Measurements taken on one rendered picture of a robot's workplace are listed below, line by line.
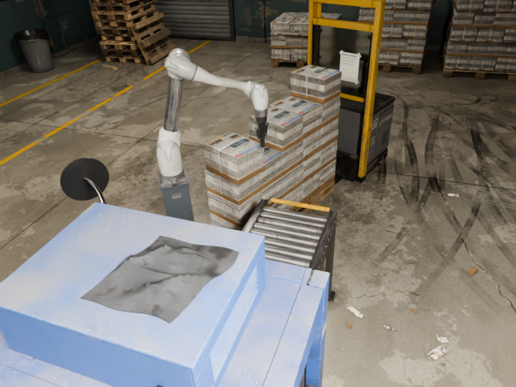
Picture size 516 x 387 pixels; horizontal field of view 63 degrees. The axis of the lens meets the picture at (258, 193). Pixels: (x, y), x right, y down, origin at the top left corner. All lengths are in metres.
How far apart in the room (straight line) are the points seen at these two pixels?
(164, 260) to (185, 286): 0.11
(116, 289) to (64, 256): 0.23
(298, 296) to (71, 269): 0.65
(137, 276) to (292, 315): 0.45
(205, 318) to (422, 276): 2.89
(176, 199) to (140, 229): 1.70
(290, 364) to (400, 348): 2.10
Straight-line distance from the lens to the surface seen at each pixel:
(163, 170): 2.91
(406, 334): 3.31
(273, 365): 1.18
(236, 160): 3.05
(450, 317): 3.51
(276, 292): 1.34
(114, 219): 1.39
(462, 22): 8.04
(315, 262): 2.53
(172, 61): 2.70
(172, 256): 1.15
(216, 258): 1.15
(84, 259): 1.27
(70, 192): 1.65
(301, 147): 3.80
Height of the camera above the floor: 2.52
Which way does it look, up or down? 34 degrees down
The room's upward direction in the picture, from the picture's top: 3 degrees counter-clockwise
